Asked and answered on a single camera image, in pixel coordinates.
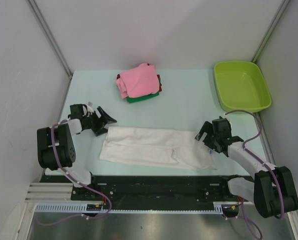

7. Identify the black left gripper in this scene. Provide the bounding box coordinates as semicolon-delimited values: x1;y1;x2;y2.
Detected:
85;106;116;137

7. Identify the white t shirt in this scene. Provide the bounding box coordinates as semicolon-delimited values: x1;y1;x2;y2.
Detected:
99;126;217;172

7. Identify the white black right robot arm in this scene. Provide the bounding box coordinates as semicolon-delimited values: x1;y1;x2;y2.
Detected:
195;118;298;218

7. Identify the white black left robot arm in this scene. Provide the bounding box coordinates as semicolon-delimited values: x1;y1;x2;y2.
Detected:
36;103;117;200

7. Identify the green folded t shirt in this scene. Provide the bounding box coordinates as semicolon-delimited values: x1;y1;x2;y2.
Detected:
126;92;159;103

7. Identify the lime green plastic basin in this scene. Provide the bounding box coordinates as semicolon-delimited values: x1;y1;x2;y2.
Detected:
214;61;272;113

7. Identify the pink folded t shirt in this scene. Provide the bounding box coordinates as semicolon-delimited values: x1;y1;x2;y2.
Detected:
116;63;160;99

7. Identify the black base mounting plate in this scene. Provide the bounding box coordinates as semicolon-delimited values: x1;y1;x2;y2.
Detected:
40;174;254;211

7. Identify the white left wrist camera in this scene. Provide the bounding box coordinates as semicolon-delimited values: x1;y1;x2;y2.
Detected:
82;102;94;116

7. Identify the aluminium frame rail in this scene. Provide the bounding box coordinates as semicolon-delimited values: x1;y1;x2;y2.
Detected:
25;182;73;203

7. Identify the white slotted cable duct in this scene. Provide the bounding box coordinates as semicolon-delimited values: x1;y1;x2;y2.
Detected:
35;201;238;215

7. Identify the grey aluminium corner post left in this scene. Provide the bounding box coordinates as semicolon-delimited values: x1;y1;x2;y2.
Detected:
26;0;73;79

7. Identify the grey aluminium corner post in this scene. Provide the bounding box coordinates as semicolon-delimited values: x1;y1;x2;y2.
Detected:
251;0;293;64
26;0;73;79

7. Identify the grey aluminium corner post right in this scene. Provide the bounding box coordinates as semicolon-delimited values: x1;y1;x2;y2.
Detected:
251;0;293;64

